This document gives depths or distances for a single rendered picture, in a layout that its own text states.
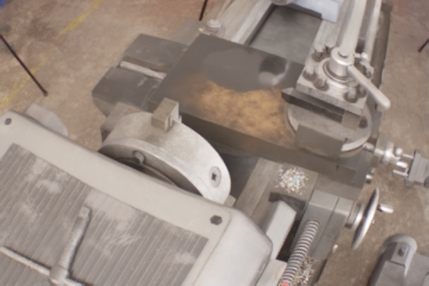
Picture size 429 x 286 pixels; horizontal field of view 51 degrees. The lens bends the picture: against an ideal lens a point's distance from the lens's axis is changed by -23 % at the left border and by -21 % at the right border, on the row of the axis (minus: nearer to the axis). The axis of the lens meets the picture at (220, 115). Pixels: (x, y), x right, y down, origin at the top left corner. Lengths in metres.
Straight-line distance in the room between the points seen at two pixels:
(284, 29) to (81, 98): 1.23
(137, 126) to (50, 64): 2.18
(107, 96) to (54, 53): 1.71
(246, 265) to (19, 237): 0.32
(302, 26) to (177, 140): 1.24
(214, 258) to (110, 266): 0.13
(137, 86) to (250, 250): 0.92
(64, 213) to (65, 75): 2.33
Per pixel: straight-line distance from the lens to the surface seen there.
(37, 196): 0.71
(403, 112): 3.00
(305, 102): 1.21
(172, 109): 0.94
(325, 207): 1.39
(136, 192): 0.70
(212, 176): 0.97
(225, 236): 0.66
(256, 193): 1.34
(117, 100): 1.49
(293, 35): 2.03
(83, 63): 3.05
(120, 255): 0.64
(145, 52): 1.64
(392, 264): 2.08
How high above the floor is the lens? 1.89
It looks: 45 degrees down
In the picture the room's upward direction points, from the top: 5 degrees clockwise
